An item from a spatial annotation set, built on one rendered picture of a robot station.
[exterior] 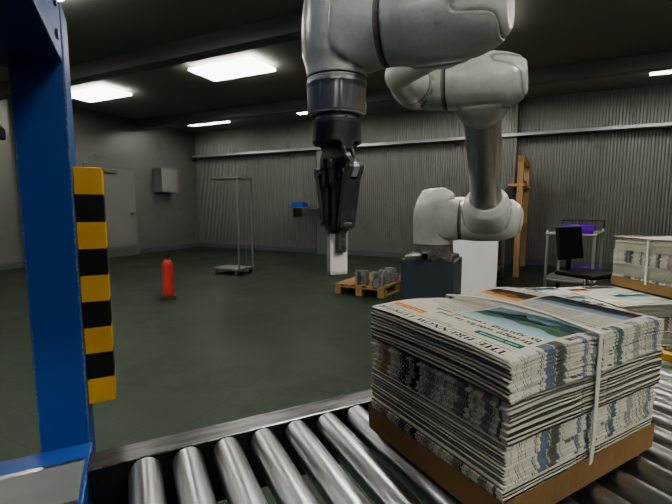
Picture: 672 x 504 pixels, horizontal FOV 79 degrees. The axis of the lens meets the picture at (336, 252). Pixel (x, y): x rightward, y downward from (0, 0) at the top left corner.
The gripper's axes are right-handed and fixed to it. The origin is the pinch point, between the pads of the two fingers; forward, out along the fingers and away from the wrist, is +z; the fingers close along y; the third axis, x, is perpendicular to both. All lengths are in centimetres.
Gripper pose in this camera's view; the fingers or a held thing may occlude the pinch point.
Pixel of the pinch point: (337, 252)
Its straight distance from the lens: 64.8
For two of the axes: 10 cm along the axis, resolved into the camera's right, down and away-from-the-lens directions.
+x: -9.0, 0.5, -4.4
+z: 0.0, 9.9, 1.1
